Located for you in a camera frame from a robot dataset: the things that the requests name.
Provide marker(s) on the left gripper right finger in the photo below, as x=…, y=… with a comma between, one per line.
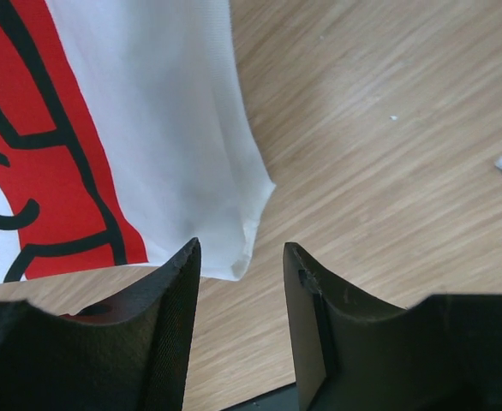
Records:
x=353, y=351

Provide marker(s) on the white t shirt red print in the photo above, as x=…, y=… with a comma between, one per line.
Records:
x=123, y=135

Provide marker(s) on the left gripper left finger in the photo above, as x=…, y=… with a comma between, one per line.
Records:
x=129, y=351

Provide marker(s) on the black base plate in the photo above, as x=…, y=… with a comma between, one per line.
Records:
x=282, y=399

